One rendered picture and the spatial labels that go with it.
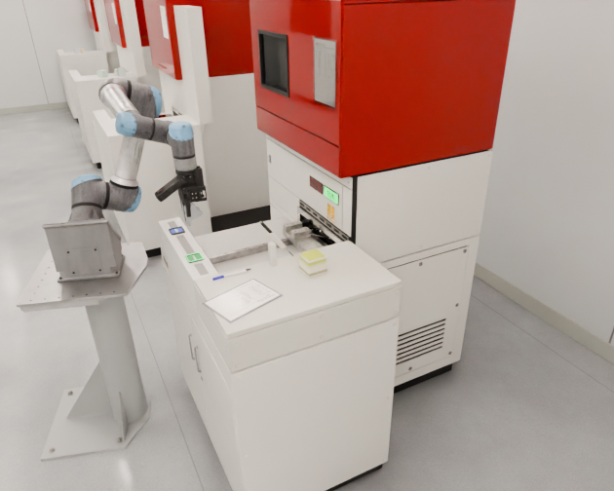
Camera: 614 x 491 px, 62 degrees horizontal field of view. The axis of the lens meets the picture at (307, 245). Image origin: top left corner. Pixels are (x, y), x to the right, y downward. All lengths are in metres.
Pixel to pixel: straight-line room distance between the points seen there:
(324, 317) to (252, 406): 0.37
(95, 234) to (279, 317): 0.88
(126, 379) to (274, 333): 1.10
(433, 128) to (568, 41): 1.20
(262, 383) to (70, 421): 1.35
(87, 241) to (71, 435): 1.01
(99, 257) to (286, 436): 1.00
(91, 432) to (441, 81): 2.17
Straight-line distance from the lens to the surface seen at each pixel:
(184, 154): 1.74
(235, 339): 1.52
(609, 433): 2.85
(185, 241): 2.07
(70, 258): 2.18
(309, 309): 1.58
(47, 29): 9.64
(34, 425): 2.89
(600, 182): 3.00
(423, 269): 2.31
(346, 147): 1.84
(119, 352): 2.42
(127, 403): 2.61
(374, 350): 1.84
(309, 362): 1.71
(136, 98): 2.14
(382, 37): 1.84
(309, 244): 2.14
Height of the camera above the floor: 1.87
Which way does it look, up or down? 28 degrees down
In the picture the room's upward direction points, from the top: 1 degrees counter-clockwise
